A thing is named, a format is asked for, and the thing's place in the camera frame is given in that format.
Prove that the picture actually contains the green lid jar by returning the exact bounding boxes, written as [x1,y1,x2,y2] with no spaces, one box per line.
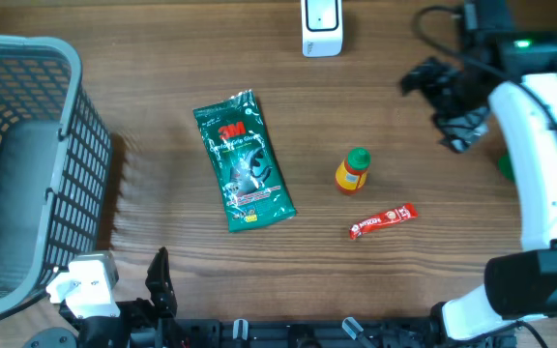
[497,153,515,183]

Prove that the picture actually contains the red coffee stick sachet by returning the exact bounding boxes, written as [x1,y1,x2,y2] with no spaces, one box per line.
[349,203,419,240]

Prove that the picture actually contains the green 3M gloves packet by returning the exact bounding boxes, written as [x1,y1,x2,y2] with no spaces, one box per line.
[193,90,297,233]

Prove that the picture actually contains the red sauce bottle green cap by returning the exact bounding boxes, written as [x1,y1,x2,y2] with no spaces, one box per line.
[335,147,371,194]

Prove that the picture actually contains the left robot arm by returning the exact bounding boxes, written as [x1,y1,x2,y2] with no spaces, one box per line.
[24,247,190,348]

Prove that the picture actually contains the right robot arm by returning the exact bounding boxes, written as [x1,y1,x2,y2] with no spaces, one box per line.
[400,1,557,347]

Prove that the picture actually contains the white barcode scanner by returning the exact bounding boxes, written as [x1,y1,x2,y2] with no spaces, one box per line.
[301,0,343,58]

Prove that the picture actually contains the grey plastic shopping basket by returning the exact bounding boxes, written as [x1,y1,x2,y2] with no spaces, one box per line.
[0,36,113,313]

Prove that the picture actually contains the right camera black cable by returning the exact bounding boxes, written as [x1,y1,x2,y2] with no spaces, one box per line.
[412,4,557,348]

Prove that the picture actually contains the camera black cable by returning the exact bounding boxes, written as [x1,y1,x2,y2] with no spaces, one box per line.
[412,4,557,348]
[0,288,50,335]

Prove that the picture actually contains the left camera black cable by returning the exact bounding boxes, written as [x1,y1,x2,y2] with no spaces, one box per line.
[0,288,50,335]

